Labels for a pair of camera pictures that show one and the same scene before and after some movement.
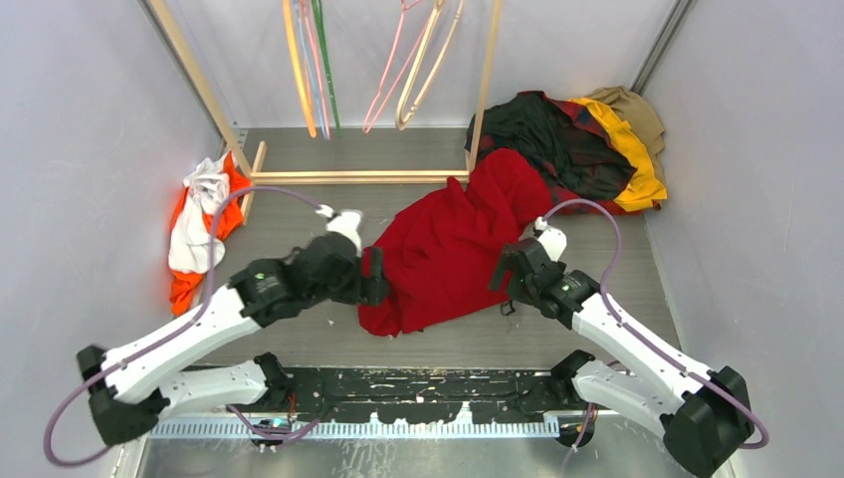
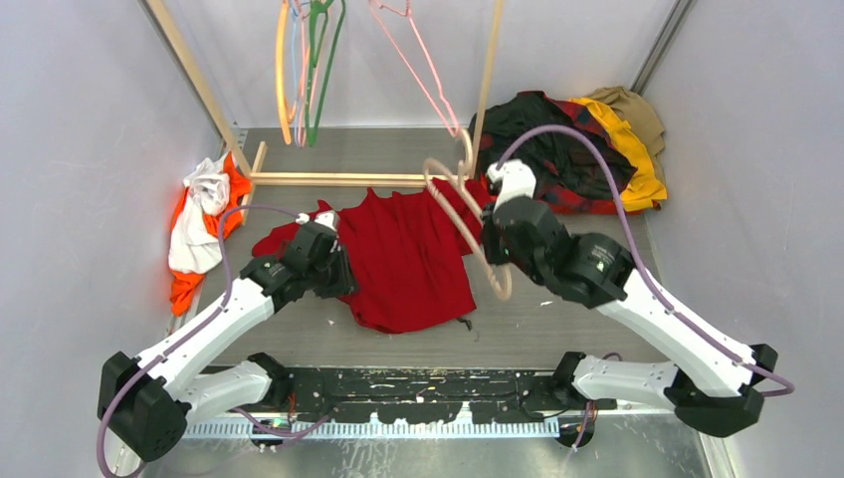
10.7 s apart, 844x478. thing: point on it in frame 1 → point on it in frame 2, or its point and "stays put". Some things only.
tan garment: x=640 y=116 stays put
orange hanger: x=298 y=70 → x=279 y=77
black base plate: x=411 y=395 stays put
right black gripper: x=513 y=287 → x=494 y=253
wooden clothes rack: x=251 y=169 stays put
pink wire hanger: x=389 y=67 → x=377 y=4
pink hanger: x=306 y=11 → x=301 y=138
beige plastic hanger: x=402 y=123 → x=447 y=183
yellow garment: x=646 y=188 stays put
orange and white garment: x=191 y=232 stays put
